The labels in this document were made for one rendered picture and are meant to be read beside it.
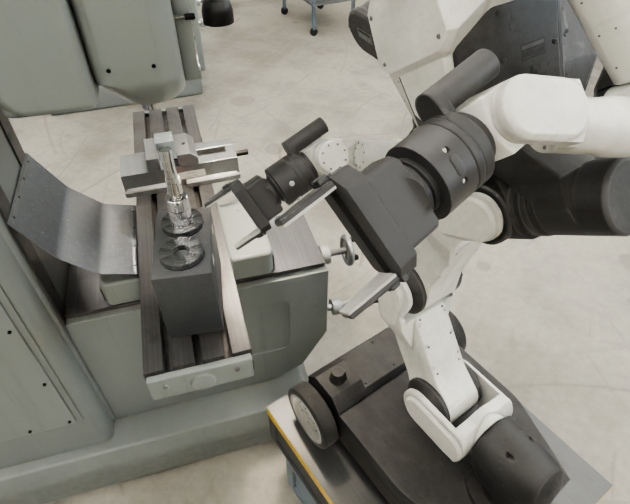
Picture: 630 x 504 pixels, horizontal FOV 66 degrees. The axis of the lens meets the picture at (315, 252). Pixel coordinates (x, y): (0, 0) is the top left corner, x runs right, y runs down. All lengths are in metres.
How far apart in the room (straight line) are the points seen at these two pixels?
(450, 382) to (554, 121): 0.88
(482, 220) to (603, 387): 1.70
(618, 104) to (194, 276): 0.74
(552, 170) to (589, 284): 2.13
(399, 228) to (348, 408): 1.04
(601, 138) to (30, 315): 1.31
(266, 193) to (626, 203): 0.61
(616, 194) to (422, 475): 0.88
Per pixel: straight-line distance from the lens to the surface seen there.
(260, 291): 1.53
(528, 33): 0.82
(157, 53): 1.15
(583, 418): 2.34
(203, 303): 1.05
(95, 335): 1.60
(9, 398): 1.73
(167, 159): 1.00
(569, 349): 2.53
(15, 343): 1.54
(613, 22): 0.73
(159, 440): 1.91
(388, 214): 0.45
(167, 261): 1.01
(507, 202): 0.84
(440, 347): 1.27
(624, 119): 0.67
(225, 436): 1.92
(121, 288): 1.47
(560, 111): 0.56
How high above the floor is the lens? 1.83
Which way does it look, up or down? 43 degrees down
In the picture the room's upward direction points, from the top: straight up
